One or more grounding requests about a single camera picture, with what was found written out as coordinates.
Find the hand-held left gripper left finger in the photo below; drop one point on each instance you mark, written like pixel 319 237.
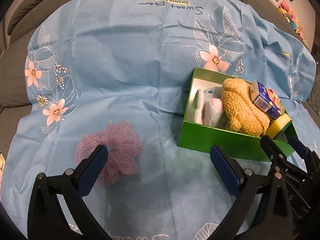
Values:
pixel 92 172

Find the small blue white carton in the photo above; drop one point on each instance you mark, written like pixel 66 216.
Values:
pixel 265 97

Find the yellow fuzzy pouch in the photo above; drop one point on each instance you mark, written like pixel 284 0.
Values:
pixel 240 110

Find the green cardboard box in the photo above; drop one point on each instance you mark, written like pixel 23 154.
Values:
pixel 212 140

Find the purple mesh bath pouf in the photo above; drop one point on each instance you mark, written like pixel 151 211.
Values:
pixel 120 140

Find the pastel plush toy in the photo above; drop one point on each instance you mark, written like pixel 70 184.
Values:
pixel 212 110

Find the pile of colourful plush toys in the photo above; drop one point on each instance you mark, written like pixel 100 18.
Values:
pixel 290 15

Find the yellow sponge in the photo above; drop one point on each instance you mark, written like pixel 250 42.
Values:
pixel 277 125

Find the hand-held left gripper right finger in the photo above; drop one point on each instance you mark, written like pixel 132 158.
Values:
pixel 226 172

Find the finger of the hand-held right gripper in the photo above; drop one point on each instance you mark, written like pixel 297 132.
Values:
pixel 271 145
pixel 300 147

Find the grey sofa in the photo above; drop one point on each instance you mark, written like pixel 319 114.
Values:
pixel 25 5

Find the blue floral sheet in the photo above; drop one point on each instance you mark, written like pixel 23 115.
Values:
pixel 125 55

